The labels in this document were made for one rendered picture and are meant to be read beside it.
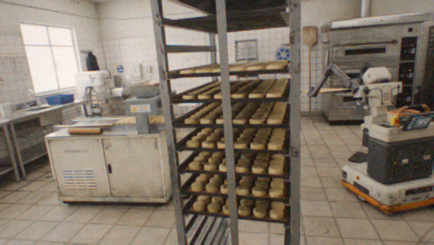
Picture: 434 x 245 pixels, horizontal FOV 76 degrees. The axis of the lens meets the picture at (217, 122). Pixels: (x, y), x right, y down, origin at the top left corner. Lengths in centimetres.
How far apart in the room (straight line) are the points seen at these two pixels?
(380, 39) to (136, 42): 537
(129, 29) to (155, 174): 521
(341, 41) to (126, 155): 442
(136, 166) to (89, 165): 53
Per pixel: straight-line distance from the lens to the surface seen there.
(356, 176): 326
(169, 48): 104
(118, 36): 780
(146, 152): 295
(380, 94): 319
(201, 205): 118
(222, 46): 94
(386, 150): 293
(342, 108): 600
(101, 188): 335
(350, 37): 596
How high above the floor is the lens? 156
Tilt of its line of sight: 14 degrees down
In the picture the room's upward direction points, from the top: 4 degrees counter-clockwise
